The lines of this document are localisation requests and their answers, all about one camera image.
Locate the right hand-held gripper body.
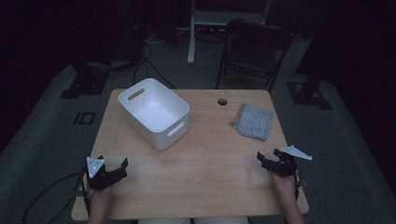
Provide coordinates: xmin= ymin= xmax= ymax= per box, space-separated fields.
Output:
xmin=263 ymin=145 xmax=313 ymax=178

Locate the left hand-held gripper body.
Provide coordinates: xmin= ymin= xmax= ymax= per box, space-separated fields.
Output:
xmin=85 ymin=156 xmax=129 ymax=191

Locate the white plastic storage bin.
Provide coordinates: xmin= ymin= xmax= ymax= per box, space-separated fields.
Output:
xmin=117 ymin=77 xmax=191 ymax=151

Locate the person's left hand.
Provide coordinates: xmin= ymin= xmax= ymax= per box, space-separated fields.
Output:
xmin=87 ymin=185 xmax=113 ymax=203

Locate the person's right hand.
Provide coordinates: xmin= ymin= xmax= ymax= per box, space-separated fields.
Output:
xmin=268 ymin=171 xmax=299 ymax=197

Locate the grey knitted cloth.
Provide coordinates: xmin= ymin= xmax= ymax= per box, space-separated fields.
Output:
xmin=231 ymin=103 xmax=274 ymax=142

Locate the black stand base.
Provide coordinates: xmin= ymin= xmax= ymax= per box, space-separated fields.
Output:
xmin=286 ymin=31 xmax=333 ymax=111
xmin=59 ymin=60 xmax=110 ymax=100

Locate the black folding chair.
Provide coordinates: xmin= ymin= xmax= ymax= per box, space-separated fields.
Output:
xmin=215 ymin=18 xmax=294 ymax=93

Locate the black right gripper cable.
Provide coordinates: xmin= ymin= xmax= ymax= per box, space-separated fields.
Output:
xmin=292 ymin=169 xmax=308 ymax=201

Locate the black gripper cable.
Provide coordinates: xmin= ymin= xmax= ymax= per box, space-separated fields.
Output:
xmin=292 ymin=169 xmax=308 ymax=201
xmin=21 ymin=167 xmax=92 ymax=224

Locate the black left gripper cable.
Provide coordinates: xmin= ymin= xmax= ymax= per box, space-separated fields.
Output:
xmin=21 ymin=167 xmax=92 ymax=224

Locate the black floor cable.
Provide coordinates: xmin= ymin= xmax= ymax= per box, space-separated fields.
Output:
xmin=133 ymin=42 xmax=177 ymax=90

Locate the white floor cable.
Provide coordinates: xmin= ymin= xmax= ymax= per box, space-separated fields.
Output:
xmin=144 ymin=33 xmax=170 ymax=45

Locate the white metal desk frame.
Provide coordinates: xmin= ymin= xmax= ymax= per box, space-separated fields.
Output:
xmin=187 ymin=0 xmax=272 ymax=65

